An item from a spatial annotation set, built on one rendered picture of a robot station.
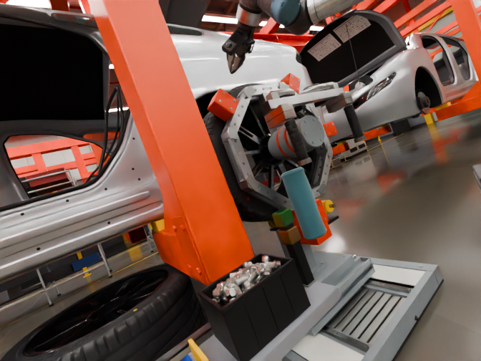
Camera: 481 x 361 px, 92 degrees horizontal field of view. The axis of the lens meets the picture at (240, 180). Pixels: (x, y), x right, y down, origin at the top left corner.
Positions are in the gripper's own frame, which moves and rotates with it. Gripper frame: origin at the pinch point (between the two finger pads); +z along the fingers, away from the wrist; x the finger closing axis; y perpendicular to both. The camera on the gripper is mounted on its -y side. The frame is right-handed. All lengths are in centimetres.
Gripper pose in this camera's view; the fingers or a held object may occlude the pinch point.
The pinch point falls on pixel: (230, 71)
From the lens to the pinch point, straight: 114.7
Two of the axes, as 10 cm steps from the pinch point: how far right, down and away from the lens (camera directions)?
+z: -2.7, 5.6, 7.8
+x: -7.8, -6.1, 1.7
